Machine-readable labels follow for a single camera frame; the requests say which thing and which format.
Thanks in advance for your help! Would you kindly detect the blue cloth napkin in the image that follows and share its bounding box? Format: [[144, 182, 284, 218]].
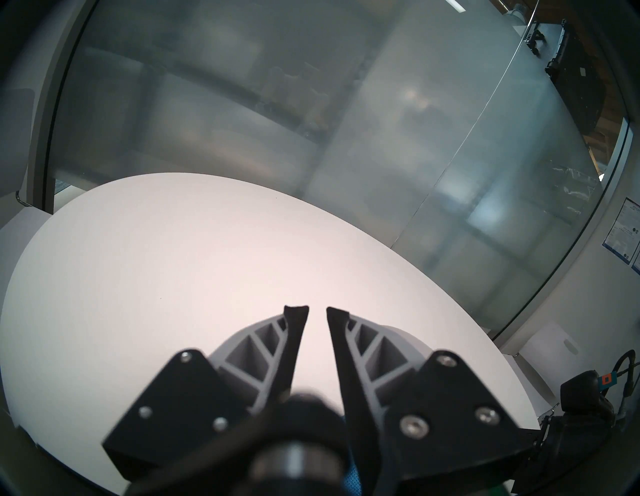
[[342, 462, 362, 496]]

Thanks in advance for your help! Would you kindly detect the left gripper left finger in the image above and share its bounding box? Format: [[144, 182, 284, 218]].
[[102, 305, 310, 481]]

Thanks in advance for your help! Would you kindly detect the white plastic chair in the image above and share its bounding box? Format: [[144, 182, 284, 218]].
[[502, 322, 593, 418]]

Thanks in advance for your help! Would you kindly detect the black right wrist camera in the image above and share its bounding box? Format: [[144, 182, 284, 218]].
[[560, 370, 617, 417]]

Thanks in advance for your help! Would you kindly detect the thin right camera cable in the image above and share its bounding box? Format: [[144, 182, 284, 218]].
[[611, 350, 640, 418]]

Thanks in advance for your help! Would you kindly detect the black hard equipment case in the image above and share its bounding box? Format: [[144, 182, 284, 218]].
[[522, 20, 607, 137]]

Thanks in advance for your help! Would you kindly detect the white wall poster blue trim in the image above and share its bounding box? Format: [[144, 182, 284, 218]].
[[602, 197, 640, 264]]

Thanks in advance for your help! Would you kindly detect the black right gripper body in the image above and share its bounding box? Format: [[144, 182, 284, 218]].
[[515, 412, 616, 493]]

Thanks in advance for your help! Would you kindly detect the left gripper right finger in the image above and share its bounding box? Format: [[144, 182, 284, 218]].
[[326, 306, 541, 496]]

